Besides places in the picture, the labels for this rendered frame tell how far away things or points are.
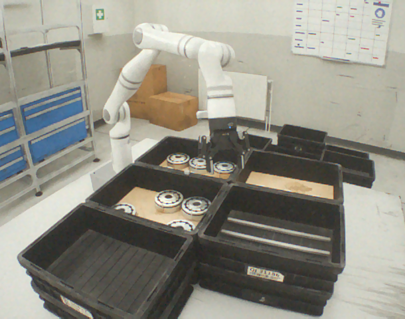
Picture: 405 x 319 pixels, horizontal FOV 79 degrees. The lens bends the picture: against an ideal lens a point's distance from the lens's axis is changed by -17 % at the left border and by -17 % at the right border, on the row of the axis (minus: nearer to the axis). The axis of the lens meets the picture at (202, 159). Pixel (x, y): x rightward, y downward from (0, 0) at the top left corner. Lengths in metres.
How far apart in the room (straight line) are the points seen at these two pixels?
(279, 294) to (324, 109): 3.26
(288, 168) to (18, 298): 1.14
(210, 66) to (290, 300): 0.68
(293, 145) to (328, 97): 1.60
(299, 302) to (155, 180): 0.68
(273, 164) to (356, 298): 0.64
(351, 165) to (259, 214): 1.35
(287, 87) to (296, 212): 3.05
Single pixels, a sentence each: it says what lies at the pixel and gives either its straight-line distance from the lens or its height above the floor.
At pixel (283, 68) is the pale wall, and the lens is 3.92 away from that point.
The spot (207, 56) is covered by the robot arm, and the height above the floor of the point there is 1.36.
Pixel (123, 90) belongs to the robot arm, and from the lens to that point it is 1.16.
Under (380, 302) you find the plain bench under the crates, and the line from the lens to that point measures 1.06.
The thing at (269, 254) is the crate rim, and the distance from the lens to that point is 0.76.
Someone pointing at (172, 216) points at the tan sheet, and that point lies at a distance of 1.02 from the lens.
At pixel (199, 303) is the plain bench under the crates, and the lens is 0.92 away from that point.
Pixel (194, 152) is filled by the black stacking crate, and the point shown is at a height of 0.87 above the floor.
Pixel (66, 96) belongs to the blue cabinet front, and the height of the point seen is 0.82.
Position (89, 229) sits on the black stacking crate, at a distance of 1.02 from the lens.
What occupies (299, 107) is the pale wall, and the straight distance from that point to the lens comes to 3.97.
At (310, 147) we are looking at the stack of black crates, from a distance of 2.39.
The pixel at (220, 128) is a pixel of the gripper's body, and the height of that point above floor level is 1.19.
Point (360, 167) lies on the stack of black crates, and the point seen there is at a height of 0.52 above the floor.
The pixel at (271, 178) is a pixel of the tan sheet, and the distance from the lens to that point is 1.27.
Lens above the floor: 1.45
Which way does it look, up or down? 27 degrees down
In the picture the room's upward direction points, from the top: straight up
